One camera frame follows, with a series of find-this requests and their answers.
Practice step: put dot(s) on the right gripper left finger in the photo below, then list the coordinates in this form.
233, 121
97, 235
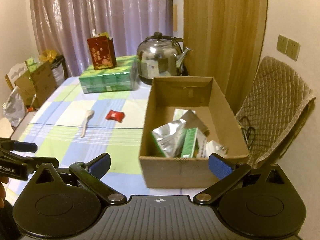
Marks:
89, 176

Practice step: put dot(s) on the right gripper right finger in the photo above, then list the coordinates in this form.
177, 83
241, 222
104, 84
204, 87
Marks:
228, 174

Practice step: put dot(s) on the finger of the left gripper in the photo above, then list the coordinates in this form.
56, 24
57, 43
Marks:
24, 147
36, 162

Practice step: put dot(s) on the small green box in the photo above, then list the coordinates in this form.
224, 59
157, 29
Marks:
189, 144

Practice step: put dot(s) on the silver foil pouch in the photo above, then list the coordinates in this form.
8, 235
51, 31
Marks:
169, 138

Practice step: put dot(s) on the white green medicine box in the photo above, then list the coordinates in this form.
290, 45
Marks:
184, 114

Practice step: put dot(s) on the person's hand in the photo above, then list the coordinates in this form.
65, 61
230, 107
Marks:
3, 180

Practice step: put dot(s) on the white plastic bag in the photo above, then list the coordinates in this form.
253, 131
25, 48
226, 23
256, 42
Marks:
14, 109

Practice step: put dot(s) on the plaid tablecloth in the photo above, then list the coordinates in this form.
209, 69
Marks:
56, 128

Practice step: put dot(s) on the white plastic spoon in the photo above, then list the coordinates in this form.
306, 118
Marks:
88, 115

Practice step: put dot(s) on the brown carton on chair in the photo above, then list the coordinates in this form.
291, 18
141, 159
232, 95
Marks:
35, 80

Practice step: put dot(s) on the red snack packet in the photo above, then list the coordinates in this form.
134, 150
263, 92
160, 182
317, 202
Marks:
115, 116

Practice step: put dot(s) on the cardboard box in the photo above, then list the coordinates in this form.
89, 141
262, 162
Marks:
203, 95

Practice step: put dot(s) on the green tissue multipack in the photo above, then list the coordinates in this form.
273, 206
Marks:
121, 77

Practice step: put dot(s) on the red gift bag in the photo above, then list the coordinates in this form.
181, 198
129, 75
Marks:
102, 52

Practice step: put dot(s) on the stainless steel kettle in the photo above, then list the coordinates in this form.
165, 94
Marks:
161, 55

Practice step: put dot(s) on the purple curtain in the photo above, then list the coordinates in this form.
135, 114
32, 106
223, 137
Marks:
66, 25

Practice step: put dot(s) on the wall switch plates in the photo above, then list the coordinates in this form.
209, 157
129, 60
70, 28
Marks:
288, 47

